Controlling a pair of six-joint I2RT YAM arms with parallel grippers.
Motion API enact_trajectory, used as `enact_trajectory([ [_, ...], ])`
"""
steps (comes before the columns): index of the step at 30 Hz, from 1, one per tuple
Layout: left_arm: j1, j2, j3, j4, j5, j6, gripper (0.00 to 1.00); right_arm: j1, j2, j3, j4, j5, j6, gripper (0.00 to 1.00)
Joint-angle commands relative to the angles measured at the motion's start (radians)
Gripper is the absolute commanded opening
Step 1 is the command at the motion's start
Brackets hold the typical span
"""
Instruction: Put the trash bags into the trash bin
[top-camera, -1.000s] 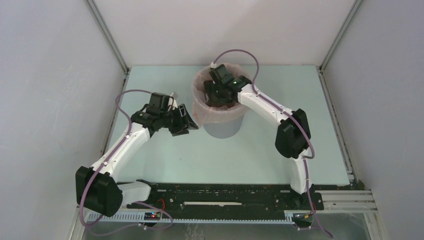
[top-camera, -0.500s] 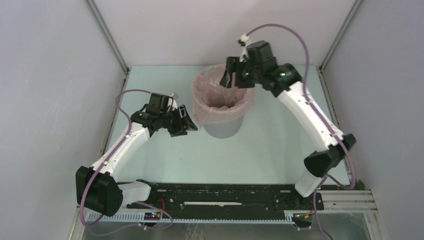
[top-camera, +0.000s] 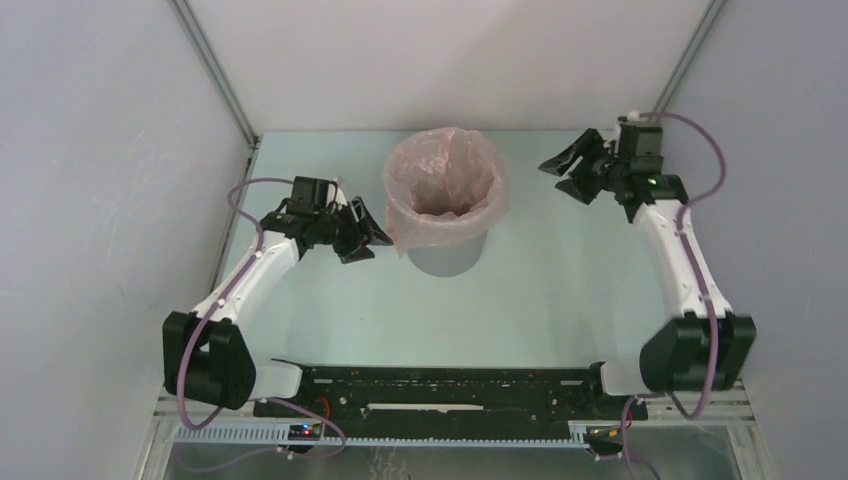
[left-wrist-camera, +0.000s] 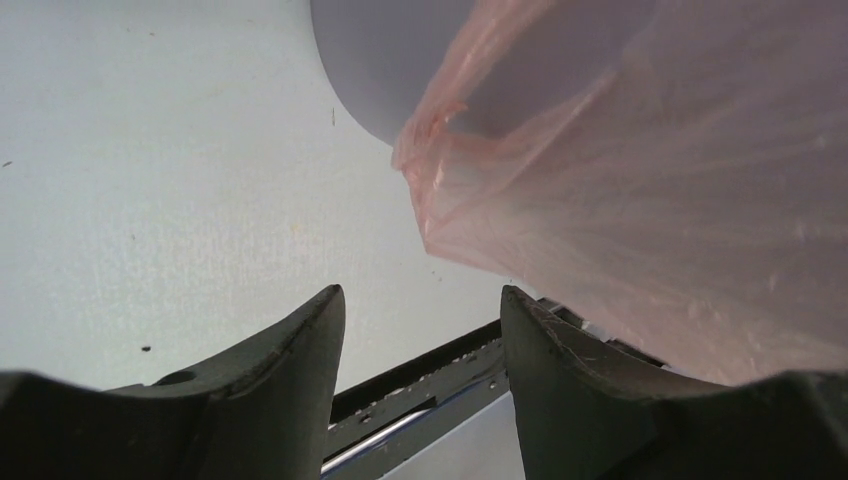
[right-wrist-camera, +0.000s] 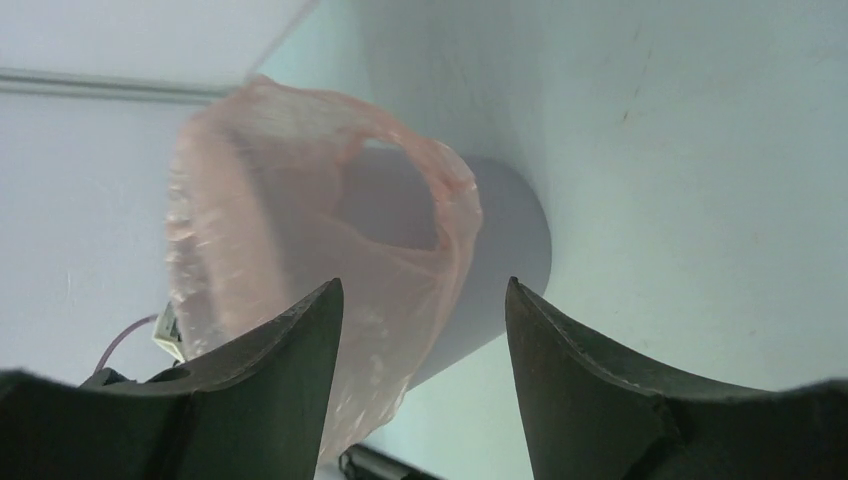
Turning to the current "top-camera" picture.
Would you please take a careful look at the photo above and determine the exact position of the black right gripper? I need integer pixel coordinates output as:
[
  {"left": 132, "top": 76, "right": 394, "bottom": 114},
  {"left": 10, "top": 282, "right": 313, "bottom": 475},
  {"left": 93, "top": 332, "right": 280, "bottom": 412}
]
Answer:
[{"left": 538, "top": 128, "right": 628, "bottom": 206}]

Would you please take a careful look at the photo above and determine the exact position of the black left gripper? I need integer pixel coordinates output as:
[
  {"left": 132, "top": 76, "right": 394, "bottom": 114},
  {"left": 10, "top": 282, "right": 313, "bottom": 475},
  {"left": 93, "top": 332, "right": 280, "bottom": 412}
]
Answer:
[{"left": 314, "top": 197, "right": 392, "bottom": 264}]

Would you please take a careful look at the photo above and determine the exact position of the pink plastic trash bag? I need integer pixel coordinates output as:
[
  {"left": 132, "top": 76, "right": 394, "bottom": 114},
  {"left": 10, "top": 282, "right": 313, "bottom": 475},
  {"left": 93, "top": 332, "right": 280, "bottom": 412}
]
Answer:
[{"left": 382, "top": 127, "right": 510, "bottom": 257}]

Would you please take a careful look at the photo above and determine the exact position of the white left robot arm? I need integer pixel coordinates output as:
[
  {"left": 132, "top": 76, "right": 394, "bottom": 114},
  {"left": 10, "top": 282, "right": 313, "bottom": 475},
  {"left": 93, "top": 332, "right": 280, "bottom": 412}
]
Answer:
[{"left": 162, "top": 176, "right": 393, "bottom": 417}]

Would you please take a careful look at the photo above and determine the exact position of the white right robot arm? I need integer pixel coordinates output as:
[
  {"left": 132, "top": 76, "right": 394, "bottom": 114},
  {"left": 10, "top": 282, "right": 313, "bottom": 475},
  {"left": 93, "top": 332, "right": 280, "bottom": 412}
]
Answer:
[{"left": 539, "top": 118, "right": 756, "bottom": 418}]

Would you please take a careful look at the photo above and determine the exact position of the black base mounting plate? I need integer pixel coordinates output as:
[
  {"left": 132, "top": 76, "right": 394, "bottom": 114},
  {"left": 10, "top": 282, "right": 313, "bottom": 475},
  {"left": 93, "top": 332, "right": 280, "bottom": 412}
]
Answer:
[{"left": 291, "top": 364, "right": 647, "bottom": 439}]

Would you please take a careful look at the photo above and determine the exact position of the left controller board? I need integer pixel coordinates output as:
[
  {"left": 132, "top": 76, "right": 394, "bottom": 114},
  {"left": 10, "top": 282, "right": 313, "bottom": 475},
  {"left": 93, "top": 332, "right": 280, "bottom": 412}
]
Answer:
[{"left": 286, "top": 423, "right": 323, "bottom": 442}]

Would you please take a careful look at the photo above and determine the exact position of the controller board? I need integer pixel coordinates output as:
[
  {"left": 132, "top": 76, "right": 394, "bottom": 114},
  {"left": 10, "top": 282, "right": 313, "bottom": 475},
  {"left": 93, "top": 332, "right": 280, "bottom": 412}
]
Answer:
[
  {"left": 286, "top": 423, "right": 323, "bottom": 442},
  {"left": 585, "top": 425, "right": 622, "bottom": 440}
]

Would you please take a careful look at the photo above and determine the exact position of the right controller board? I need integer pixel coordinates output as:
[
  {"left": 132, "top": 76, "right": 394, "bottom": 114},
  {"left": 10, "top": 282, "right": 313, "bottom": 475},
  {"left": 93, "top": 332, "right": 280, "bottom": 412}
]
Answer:
[{"left": 585, "top": 425, "right": 622, "bottom": 440}]

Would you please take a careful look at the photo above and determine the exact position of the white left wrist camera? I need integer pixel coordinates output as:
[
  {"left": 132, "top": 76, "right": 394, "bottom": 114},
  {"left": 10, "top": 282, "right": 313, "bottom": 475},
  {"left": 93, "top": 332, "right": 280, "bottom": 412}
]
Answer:
[{"left": 327, "top": 177, "right": 348, "bottom": 209}]

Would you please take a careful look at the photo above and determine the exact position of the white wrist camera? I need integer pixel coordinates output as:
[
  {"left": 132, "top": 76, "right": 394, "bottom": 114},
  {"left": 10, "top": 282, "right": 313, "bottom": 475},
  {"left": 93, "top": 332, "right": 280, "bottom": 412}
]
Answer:
[
  {"left": 612, "top": 110, "right": 643, "bottom": 142},
  {"left": 327, "top": 177, "right": 348, "bottom": 209}
]

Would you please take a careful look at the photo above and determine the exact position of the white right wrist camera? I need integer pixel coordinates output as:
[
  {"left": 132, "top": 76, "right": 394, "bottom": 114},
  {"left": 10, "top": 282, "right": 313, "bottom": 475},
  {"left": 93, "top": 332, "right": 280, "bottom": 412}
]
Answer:
[{"left": 612, "top": 110, "right": 643, "bottom": 142}]

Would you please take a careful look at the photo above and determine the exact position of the grey slotted cable duct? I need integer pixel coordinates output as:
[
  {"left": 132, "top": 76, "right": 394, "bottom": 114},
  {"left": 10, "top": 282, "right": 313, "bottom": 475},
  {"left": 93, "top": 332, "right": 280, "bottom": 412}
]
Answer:
[{"left": 173, "top": 423, "right": 620, "bottom": 449}]

